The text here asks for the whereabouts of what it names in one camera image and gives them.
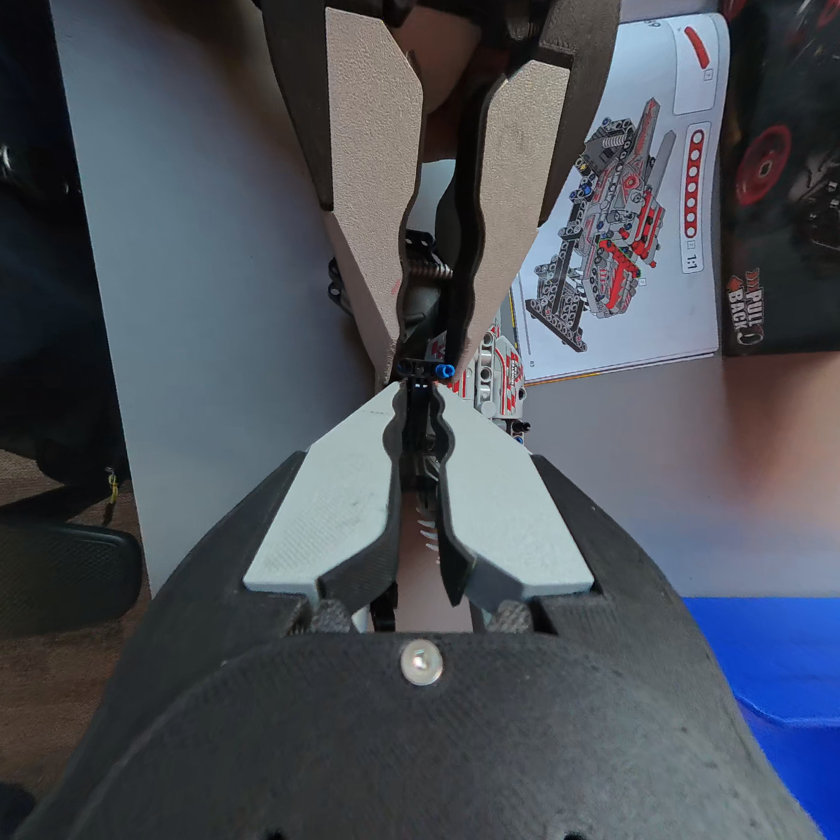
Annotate lego instruction booklet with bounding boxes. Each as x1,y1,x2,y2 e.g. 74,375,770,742
512,12,731,385

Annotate grey red lego truck model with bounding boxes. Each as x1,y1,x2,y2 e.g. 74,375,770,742
327,226,534,567

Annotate black lego beam blue pins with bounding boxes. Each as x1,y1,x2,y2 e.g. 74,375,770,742
395,357,455,460

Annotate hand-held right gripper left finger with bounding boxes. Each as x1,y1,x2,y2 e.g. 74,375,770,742
243,381,404,616

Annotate black printed lego box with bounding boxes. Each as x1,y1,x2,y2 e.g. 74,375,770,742
718,0,840,357

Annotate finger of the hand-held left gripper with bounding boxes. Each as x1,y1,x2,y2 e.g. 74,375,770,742
437,63,572,374
322,7,426,388

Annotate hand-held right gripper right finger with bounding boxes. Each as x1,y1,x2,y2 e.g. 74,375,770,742
433,382,597,631

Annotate blue plastic bin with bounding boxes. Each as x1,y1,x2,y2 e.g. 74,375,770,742
682,596,840,840

